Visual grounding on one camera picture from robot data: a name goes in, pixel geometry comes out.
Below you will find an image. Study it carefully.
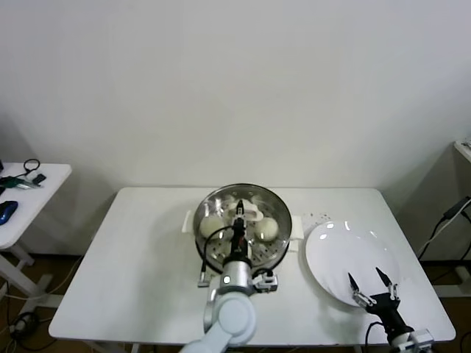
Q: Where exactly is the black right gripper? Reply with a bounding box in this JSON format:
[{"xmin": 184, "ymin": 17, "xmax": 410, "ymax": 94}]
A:
[{"xmin": 347, "ymin": 267, "xmax": 415, "ymax": 338}]

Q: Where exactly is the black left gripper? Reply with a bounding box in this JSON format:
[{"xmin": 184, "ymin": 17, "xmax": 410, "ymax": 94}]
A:
[{"xmin": 230, "ymin": 199, "xmax": 251, "ymax": 260}]

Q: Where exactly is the round glass lid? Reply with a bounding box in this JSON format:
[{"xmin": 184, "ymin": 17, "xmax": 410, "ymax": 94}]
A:
[{"xmin": 194, "ymin": 183, "xmax": 294, "ymax": 271}]

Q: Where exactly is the stainless steel steamer basket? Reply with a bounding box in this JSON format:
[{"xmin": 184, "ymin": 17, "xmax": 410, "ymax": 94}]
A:
[{"xmin": 183, "ymin": 183, "xmax": 305, "ymax": 275}]

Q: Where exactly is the white round plate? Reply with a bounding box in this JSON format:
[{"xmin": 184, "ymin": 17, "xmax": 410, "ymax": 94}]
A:
[{"xmin": 304, "ymin": 220, "xmax": 402, "ymax": 308}]

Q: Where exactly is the blue computer mouse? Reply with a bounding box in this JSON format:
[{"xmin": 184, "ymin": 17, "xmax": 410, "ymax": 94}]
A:
[{"xmin": 0, "ymin": 200, "xmax": 19, "ymax": 225}]

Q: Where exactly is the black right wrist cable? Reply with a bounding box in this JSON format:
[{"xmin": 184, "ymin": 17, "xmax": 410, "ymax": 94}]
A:
[{"xmin": 365, "ymin": 321, "xmax": 389, "ymax": 353}]

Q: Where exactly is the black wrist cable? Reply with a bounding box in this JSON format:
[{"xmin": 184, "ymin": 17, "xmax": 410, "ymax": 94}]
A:
[
  {"xmin": 197, "ymin": 225, "xmax": 237, "ymax": 288},
  {"xmin": 365, "ymin": 321, "xmax": 389, "ymax": 353}
]

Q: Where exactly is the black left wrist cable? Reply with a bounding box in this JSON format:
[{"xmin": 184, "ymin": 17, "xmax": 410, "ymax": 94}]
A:
[{"xmin": 197, "ymin": 225, "xmax": 237, "ymax": 288}]

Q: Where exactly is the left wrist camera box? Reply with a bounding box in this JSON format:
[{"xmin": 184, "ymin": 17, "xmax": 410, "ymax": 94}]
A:
[{"xmin": 252, "ymin": 270, "xmax": 279, "ymax": 293}]

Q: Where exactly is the black floor cable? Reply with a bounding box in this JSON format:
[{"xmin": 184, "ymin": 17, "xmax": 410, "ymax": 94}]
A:
[
  {"xmin": 7, "ymin": 311, "xmax": 56, "ymax": 350},
  {"xmin": 417, "ymin": 211, "xmax": 471, "ymax": 286}
]

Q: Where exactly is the green-handled tool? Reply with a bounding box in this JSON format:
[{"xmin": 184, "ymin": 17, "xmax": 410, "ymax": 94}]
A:
[{"xmin": 0, "ymin": 175, "xmax": 43, "ymax": 189}]

